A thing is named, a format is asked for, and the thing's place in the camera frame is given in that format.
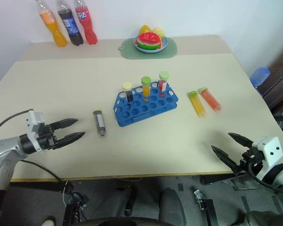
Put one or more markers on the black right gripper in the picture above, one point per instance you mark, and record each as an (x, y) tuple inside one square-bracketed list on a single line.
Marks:
[(248, 160)]

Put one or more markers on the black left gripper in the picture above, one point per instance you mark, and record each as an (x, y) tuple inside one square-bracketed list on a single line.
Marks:
[(46, 139)]

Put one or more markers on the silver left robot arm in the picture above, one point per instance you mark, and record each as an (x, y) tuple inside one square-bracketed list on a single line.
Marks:
[(1, 155)]

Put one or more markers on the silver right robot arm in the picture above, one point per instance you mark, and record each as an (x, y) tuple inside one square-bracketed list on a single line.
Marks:
[(282, 180)]

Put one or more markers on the grey capped dark tube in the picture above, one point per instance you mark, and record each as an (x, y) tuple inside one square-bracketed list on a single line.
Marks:
[(99, 123)]

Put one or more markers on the red-orange liquid tube green cap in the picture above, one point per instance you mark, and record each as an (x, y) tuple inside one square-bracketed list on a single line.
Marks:
[(210, 99)]

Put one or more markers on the yellow-orange liquid tube green cap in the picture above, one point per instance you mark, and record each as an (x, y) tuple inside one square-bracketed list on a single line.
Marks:
[(197, 104)]

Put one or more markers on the dark liquid tube yellow cap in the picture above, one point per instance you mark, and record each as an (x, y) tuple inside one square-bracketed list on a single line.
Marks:
[(128, 91)]

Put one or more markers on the blue test tube rack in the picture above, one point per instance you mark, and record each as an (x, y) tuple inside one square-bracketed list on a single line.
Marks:
[(145, 106)]

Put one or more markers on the orange liquid tube green cap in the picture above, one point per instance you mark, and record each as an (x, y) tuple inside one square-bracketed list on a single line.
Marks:
[(146, 86)]

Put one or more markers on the red liquid tube green cap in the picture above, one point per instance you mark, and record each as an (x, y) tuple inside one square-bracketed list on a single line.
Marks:
[(163, 81)]

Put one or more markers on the blue water jug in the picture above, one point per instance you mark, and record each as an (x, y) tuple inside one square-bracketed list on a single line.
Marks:
[(259, 75)]

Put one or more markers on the dark rounded leg shape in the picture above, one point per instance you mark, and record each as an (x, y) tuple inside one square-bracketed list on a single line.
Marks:
[(171, 207)]

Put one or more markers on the orange soda bottle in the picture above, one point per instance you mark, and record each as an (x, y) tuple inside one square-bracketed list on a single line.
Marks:
[(53, 26)]

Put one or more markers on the cola bottle blue label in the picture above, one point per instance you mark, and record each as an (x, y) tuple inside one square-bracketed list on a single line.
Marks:
[(69, 23)]

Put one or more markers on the red soda bottle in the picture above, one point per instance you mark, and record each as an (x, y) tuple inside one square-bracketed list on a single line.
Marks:
[(86, 21)]

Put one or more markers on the green placemat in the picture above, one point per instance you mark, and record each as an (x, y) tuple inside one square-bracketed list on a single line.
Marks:
[(151, 50)]

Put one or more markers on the blue plate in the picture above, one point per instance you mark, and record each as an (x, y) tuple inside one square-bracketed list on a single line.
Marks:
[(151, 46)]

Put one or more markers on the toy watermelon slice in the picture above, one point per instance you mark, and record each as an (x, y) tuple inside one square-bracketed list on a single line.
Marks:
[(149, 41)]

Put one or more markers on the pale yellow toy fruit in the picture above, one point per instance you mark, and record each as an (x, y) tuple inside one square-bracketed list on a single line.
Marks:
[(159, 32)]

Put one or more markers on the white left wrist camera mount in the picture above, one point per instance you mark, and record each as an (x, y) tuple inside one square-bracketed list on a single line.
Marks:
[(34, 126)]

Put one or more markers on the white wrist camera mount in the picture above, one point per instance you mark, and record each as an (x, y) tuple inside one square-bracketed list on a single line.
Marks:
[(268, 153), (34, 126)]

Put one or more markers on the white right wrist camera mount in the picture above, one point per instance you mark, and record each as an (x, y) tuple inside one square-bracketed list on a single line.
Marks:
[(268, 153)]

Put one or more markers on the black metal table frame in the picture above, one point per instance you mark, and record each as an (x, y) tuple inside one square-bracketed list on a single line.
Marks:
[(204, 207)]

